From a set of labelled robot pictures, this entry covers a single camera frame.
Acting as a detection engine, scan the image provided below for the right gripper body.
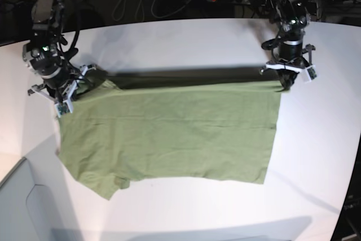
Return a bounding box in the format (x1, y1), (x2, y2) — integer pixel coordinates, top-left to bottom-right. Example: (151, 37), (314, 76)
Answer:
(27, 65), (96, 117)

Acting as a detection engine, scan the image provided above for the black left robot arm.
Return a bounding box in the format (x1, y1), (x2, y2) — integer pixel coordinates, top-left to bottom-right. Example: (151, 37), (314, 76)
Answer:
(249, 0), (317, 90)

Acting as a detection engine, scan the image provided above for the grey cable on floor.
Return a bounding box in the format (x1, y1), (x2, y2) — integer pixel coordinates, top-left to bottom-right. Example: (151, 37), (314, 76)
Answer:
(112, 0), (195, 21)

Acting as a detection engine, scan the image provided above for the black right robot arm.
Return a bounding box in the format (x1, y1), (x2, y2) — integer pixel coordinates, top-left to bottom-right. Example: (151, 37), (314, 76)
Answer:
(22, 0), (96, 117)

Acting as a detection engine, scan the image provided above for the green T-shirt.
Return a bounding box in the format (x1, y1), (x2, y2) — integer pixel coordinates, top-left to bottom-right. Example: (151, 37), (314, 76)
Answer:
(58, 80), (283, 199)

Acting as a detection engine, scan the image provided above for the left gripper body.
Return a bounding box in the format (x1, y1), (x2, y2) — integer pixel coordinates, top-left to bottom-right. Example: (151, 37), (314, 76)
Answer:
(260, 39), (318, 83)

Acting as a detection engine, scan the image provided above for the grey panel at table corner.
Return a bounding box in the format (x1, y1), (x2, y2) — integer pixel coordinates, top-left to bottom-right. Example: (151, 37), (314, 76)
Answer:
(0, 157), (82, 241)

